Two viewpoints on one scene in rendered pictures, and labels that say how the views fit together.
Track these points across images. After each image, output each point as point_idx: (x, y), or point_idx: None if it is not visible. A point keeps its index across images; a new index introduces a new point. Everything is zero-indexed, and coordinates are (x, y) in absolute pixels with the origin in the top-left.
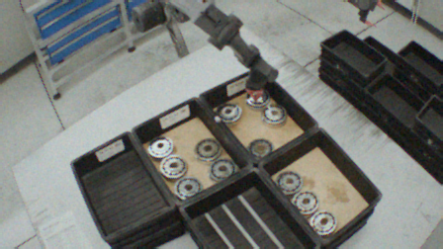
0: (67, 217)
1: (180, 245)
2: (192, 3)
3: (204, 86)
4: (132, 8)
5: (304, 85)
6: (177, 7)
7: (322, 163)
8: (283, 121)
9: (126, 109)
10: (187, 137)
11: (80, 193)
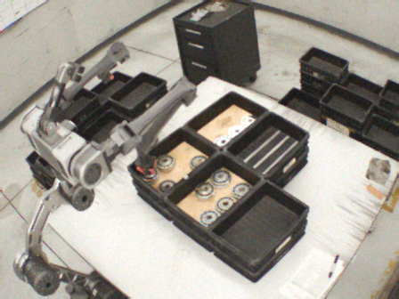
0: (287, 289)
1: None
2: (176, 89)
3: (120, 235)
4: (37, 281)
5: (114, 171)
6: (173, 101)
7: (202, 133)
8: (171, 155)
9: (152, 287)
10: (192, 210)
11: (280, 240)
